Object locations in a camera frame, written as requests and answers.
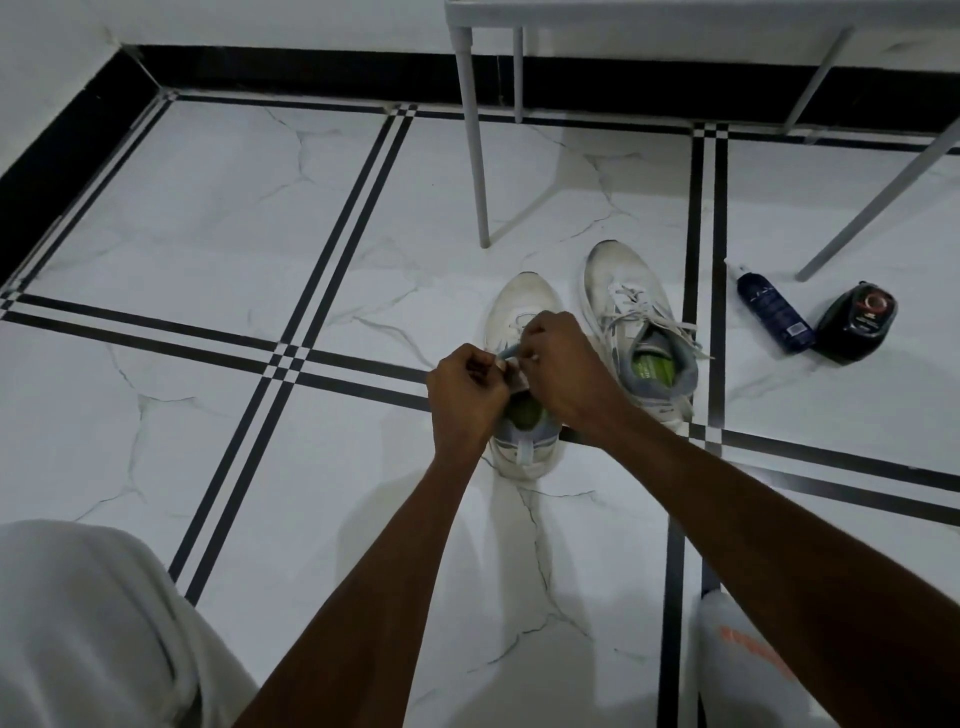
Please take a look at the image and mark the dark blue spray bottle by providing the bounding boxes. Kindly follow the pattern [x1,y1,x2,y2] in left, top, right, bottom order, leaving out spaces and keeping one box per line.
[727,260,817,355]

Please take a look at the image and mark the white sock with orange print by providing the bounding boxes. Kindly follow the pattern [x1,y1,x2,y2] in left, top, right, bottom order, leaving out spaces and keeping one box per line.
[695,588,841,728]

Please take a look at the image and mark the person's left forearm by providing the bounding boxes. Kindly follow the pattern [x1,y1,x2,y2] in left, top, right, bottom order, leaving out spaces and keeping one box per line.
[236,449,496,728]

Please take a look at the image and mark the person's right forearm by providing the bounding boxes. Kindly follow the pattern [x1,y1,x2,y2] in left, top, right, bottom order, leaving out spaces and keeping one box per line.
[599,408,960,728]

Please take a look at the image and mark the grey metal shelf rack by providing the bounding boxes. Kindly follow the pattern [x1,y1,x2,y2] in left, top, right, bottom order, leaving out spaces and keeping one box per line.
[443,0,960,283]

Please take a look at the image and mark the white shorts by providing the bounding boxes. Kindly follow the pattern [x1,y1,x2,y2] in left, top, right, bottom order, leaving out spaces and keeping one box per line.
[0,519,260,728]

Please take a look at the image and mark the person's left hand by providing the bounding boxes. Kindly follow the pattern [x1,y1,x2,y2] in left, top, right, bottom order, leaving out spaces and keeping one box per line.
[425,343,515,468]

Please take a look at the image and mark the black shoe polish container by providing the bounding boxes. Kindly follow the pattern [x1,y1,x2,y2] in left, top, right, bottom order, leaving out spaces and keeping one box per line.
[813,281,899,365]

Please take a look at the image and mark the person's right hand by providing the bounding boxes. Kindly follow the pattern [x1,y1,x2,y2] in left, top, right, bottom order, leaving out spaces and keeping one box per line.
[517,311,633,445]

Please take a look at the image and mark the white sneaker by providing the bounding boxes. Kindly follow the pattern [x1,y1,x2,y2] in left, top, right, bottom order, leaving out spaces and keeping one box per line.
[581,239,706,433]
[483,271,568,481]

